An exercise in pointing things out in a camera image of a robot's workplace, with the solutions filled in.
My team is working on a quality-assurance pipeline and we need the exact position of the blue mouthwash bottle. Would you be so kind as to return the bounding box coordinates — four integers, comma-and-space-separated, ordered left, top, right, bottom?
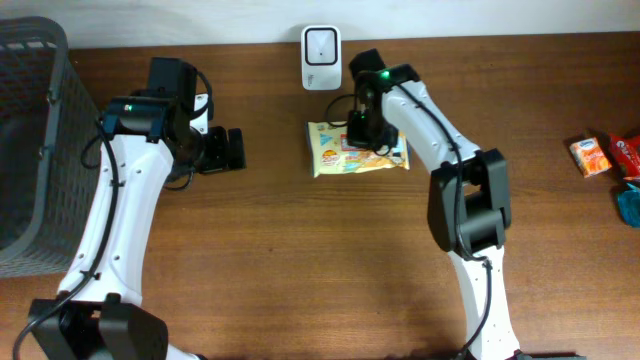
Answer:
616, 183, 640, 228

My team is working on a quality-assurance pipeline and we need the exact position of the yellow snack bag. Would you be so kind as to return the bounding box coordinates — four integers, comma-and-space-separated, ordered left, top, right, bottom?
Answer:
306, 122, 410, 177

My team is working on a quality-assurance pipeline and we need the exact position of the red snack packet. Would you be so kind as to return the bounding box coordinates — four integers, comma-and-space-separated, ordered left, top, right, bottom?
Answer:
609, 134, 640, 181

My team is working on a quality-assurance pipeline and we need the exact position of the grey plastic basket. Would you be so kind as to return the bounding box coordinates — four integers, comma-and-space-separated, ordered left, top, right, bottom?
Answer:
1, 16, 98, 278

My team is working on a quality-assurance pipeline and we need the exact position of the white barcode scanner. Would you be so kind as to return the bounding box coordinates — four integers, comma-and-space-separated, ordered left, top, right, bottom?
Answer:
300, 25, 342, 91

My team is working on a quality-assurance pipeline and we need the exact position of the orange small packet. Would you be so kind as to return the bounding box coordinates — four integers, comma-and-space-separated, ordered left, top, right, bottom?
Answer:
569, 137, 612, 178

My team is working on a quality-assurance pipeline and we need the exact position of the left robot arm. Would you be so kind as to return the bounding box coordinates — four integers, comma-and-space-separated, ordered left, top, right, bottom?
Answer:
23, 91, 246, 359

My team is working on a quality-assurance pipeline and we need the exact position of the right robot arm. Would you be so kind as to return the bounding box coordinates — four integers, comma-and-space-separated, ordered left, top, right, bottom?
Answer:
347, 49, 520, 359

